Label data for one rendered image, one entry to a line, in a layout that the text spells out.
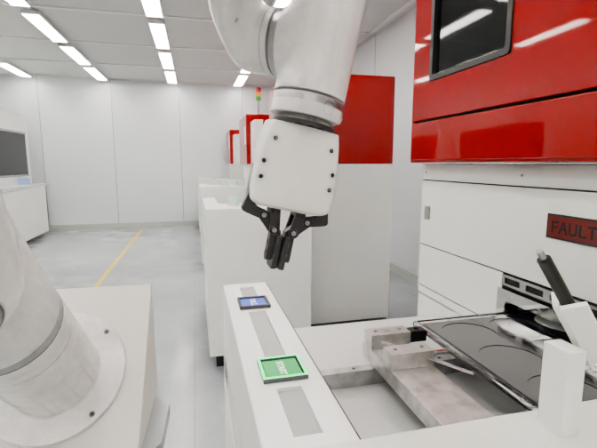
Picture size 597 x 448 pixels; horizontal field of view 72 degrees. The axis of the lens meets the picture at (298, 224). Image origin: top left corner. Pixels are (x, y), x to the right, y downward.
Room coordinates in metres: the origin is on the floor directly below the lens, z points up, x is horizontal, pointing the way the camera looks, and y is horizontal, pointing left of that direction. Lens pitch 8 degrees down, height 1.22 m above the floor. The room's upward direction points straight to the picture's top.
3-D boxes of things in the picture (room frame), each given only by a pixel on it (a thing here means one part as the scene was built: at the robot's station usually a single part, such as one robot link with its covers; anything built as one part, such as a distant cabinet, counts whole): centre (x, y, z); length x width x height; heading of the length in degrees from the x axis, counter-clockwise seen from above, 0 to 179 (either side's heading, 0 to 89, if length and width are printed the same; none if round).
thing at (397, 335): (0.75, -0.17, 0.89); 0.08 x 0.03 x 0.03; 104
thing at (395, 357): (0.67, -0.19, 0.89); 0.08 x 0.03 x 0.03; 104
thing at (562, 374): (0.38, -0.27, 1.03); 0.06 x 0.04 x 0.13; 104
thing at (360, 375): (0.74, -0.23, 0.84); 0.50 x 0.02 x 0.03; 104
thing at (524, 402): (0.63, -0.28, 0.90); 0.38 x 0.01 x 0.01; 14
